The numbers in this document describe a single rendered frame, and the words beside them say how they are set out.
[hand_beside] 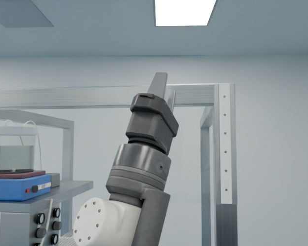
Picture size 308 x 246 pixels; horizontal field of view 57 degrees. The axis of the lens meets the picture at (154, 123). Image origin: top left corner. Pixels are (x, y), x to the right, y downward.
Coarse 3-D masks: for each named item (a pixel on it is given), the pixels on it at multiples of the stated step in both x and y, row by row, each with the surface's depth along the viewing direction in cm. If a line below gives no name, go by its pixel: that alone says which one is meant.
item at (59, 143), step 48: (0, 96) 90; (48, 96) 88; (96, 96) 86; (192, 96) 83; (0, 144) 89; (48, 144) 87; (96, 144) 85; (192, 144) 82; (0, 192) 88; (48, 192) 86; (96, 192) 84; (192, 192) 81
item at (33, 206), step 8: (32, 200) 99; (40, 200) 100; (48, 200) 105; (56, 200) 112; (64, 200) 119; (0, 208) 94; (8, 208) 94; (16, 208) 94; (24, 208) 93; (32, 208) 95; (40, 208) 100
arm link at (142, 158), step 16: (144, 96) 44; (144, 112) 44; (160, 112) 43; (128, 128) 44; (144, 128) 43; (160, 128) 44; (176, 128) 50; (128, 144) 43; (144, 144) 44; (160, 144) 44; (128, 160) 41; (144, 160) 41; (160, 160) 42; (160, 176) 42
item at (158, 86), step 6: (156, 72) 49; (162, 72) 48; (156, 78) 48; (162, 78) 48; (156, 84) 47; (162, 84) 47; (150, 90) 47; (156, 90) 47; (162, 90) 47; (162, 96) 46
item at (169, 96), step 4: (168, 92) 53; (172, 92) 52; (164, 96) 53; (168, 96) 52; (172, 96) 52; (168, 100) 52; (172, 100) 52; (168, 104) 52; (172, 104) 51; (172, 108) 51; (172, 112) 51
